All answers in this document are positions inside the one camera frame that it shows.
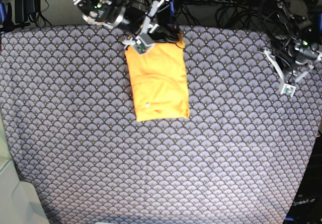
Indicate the blue fan-patterned tablecloth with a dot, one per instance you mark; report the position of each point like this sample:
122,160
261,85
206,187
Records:
69,118

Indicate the yellow T-shirt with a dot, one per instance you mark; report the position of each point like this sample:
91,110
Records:
159,81

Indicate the white plastic bin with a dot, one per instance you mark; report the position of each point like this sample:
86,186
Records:
19,200

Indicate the black OpenArm box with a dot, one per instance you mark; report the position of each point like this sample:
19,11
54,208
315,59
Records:
306,207

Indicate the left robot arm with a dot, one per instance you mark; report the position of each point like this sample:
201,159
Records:
293,15

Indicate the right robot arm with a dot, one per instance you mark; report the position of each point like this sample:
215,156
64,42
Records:
164,34

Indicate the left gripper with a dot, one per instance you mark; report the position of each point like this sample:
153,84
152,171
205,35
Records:
289,62

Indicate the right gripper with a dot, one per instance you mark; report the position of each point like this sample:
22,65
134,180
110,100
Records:
127,18

